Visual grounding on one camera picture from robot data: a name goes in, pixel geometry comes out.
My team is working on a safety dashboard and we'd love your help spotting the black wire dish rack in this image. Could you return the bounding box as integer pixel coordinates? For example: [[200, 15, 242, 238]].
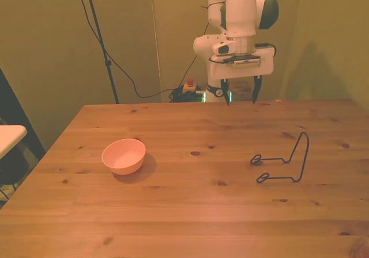
[[250, 132, 311, 184]]

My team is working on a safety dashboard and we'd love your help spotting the black tripod pole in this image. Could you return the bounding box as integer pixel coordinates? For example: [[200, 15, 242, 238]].
[[82, 0, 121, 105]]

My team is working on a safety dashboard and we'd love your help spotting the white side table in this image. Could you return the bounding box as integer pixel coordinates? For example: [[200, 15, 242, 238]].
[[0, 124, 28, 160]]

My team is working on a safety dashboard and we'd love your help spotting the black panel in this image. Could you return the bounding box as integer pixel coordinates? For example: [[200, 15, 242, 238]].
[[0, 67, 47, 189]]

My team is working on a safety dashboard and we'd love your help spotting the red emergency stop button box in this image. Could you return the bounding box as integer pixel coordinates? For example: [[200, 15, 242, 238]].
[[183, 78, 202, 95]]

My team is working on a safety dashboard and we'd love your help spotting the pink plastic bowl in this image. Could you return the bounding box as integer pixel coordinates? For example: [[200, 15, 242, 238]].
[[101, 138, 146, 175]]

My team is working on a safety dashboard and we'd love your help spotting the black cable by tripod pole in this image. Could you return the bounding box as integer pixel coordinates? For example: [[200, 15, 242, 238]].
[[73, 0, 199, 99]]

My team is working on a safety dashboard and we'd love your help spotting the coiled dark cable bundle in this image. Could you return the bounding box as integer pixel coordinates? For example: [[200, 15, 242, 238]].
[[168, 87, 207, 103]]

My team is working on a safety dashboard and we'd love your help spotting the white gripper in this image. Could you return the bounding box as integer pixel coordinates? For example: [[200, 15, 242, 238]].
[[209, 46, 274, 107]]

